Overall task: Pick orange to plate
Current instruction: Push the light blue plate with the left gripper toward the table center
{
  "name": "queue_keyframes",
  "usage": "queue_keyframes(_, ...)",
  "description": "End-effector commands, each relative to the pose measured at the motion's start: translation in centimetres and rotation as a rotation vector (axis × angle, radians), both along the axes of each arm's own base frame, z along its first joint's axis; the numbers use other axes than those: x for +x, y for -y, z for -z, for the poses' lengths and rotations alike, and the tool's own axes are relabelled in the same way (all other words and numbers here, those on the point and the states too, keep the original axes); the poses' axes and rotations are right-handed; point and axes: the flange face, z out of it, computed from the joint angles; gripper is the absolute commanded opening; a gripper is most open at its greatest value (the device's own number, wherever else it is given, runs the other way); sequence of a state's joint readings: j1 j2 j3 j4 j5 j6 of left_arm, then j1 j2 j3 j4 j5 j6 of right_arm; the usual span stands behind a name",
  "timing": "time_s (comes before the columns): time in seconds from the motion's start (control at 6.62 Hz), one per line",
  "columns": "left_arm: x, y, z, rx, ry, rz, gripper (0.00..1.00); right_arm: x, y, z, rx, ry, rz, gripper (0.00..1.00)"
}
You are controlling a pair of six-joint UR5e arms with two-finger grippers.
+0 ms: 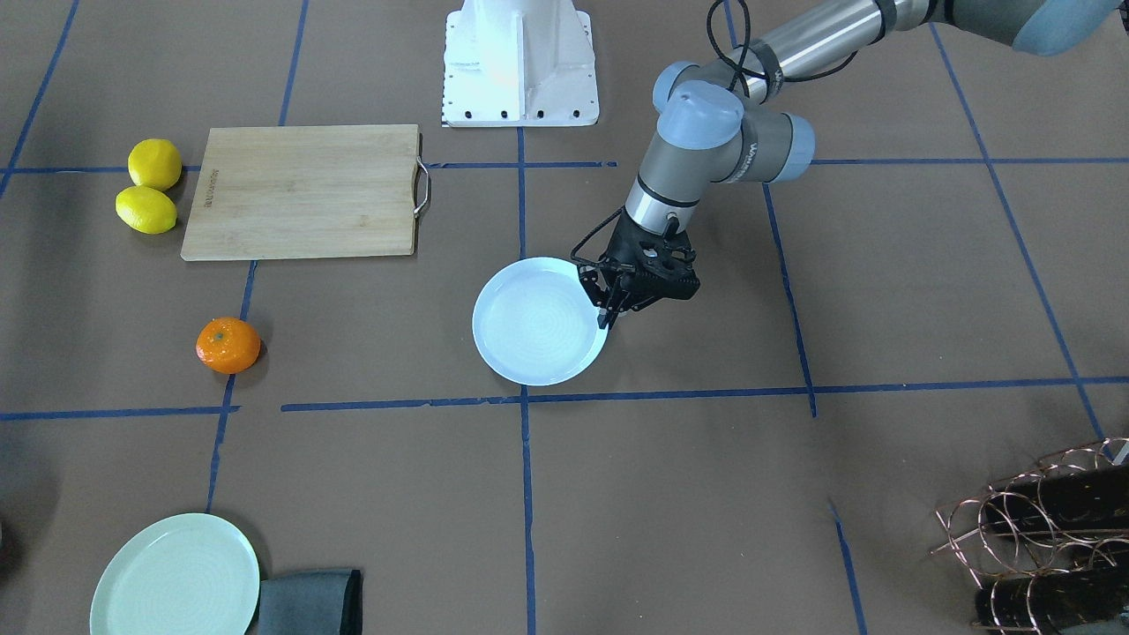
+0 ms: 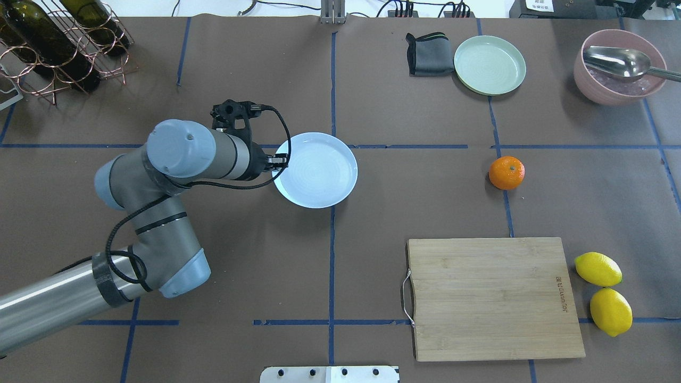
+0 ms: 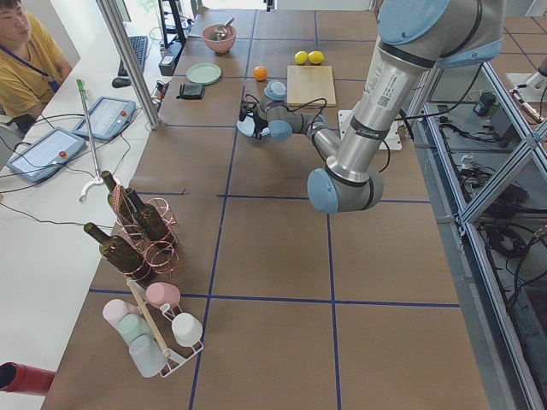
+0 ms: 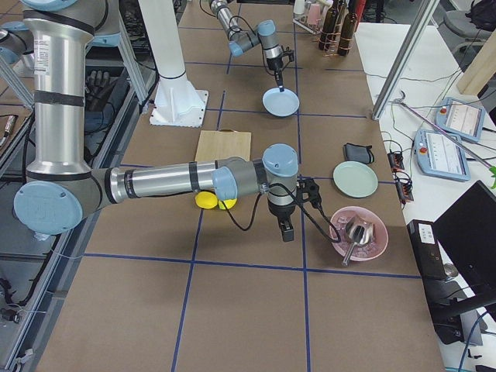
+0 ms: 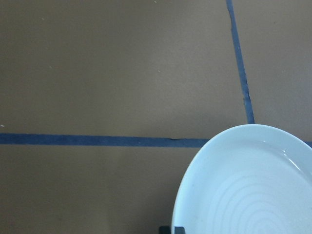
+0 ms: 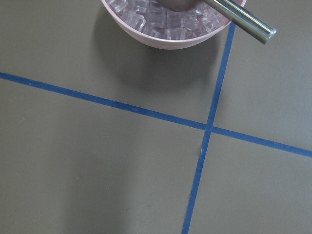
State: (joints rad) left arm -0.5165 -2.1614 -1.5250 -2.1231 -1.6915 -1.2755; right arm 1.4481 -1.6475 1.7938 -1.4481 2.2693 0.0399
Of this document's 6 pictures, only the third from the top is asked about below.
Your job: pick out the orange fruit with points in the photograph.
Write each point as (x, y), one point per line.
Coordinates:
(260, 73)

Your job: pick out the dark green wine bottle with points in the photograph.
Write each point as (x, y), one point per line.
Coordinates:
(121, 254)

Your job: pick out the bamboo cutting board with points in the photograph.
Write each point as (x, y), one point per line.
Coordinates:
(307, 83)

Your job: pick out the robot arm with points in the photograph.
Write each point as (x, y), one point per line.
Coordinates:
(413, 37)

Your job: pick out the pale pink cup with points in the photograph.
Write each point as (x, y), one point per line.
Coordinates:
(116, 309)

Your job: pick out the white cup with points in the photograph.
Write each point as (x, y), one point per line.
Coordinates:
(187, 329)

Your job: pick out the light blue plate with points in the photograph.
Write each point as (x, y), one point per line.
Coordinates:
(247, 127)

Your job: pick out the pink bowl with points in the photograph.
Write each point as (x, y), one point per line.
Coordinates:
(221, 45)

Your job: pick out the black computer mouse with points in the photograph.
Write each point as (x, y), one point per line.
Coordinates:
(121, 82)

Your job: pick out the metal scoop spoon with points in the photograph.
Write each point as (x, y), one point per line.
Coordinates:
(221, 31)

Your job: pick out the pink cup on top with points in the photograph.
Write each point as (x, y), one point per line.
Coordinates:
(161, 293)

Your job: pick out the near blue teach pendant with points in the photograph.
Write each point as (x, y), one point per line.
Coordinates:
(46, 156)

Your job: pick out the wooden rack handle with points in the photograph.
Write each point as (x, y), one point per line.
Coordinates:
(142, 305)

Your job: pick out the far blue teach pendant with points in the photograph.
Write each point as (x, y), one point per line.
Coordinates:
(108, 116)

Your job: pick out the copper wire bottle rack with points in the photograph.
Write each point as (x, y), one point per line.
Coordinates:
(163, 261)

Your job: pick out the blue teach pendant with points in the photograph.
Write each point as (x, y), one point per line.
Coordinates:
(108, 116)
(46, 156)

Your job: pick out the yellow lemon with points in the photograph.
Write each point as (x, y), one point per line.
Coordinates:
(301, 57)
(316, 57)

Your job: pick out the aluminium frame post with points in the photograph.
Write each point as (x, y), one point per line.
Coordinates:
(114, 23)

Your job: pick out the mint green cup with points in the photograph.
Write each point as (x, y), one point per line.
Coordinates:
(133, 326)

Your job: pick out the light green plate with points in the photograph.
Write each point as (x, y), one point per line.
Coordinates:
(204, 73)

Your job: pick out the light blue cup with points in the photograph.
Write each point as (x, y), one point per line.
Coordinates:
(147, 356)

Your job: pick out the person in yellow shirt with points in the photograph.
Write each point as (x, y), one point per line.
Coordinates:
(33, 66)

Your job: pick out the lower yellow lemon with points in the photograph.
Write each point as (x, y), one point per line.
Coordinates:
(316, 57)

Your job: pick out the metal stand with green tip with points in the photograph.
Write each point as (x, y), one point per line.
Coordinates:
(97, 179)

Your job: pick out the red cylinder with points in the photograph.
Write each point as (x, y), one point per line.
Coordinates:
(24, 379)

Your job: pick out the white wire cup rack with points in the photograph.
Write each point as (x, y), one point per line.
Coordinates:
(170, 337)

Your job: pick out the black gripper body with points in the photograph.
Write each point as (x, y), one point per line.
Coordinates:
(257, 120)

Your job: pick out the upper yellow lemon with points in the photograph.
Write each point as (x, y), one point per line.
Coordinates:
(301, 57)

